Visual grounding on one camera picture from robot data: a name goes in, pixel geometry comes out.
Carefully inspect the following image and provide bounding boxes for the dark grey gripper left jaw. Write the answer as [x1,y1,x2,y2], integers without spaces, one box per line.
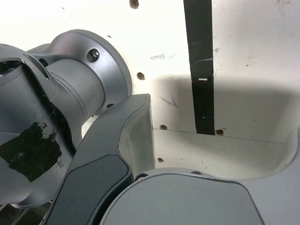
[44,93,157,225]

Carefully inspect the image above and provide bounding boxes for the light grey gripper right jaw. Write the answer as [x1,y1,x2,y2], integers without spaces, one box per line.
[99,127,300,225]

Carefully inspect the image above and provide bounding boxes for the black tape strip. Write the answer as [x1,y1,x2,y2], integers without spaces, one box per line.
[183,0,216,136]

